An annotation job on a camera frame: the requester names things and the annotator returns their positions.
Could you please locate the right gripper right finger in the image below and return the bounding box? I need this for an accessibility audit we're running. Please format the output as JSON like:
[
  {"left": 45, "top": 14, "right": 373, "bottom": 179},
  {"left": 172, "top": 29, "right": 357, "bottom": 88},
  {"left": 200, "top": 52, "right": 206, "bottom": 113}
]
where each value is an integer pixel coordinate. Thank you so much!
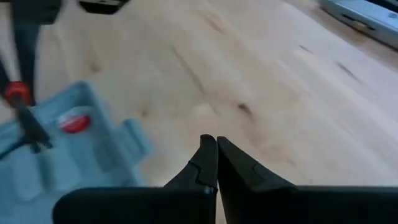
[{"left": 216, "top": 136, "right": 296, "bottom": 224}]

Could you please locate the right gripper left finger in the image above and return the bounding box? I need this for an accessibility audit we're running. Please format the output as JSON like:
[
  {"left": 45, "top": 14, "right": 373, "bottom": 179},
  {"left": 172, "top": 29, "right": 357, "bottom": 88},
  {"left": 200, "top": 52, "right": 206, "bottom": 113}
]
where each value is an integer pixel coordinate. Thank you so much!
[{"left": 164, "top": 134, "right": 219, "bottom": 190}]

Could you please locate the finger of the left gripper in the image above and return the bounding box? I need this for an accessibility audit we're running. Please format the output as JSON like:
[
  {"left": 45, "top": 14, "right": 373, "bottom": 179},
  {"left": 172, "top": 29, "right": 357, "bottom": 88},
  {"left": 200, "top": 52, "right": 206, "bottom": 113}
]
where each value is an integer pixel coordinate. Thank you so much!
[
  {"left": 12, "top": 22, "right": 41, "bottom": 107},
  {"left": 0, "top": 58, "right": 10, "bottom": 101}
]

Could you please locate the small red hand tool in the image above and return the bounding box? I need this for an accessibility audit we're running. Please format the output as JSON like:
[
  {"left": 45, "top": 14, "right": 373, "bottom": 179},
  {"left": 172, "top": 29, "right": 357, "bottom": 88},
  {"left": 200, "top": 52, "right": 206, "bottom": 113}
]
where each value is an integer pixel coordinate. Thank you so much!
[{"left": 0, "top": 80, "right": 53, "bottom": 160}]

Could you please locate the grey plastic tool case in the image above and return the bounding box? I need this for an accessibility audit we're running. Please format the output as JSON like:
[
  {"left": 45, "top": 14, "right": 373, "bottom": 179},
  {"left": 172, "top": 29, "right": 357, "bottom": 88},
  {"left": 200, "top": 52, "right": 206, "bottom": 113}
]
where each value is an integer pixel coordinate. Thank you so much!
[{"left": 0, "top": 80, "right": 154, "bottom": 224}]

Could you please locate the grey utility knife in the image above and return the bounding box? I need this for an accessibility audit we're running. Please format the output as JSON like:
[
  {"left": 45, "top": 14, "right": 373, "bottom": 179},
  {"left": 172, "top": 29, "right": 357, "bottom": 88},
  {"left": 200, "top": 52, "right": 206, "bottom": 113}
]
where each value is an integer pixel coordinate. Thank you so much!
[{"left": 318, "top": 0, "right": 398, "bottom": 51}]

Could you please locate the red round tape roll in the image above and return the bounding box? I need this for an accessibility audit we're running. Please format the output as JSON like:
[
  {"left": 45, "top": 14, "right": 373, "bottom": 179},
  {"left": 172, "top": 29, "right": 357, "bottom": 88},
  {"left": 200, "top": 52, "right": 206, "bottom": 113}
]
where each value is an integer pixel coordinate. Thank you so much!
[{"left": 56, "top": 106, "right": 93, "bottom": 135}]

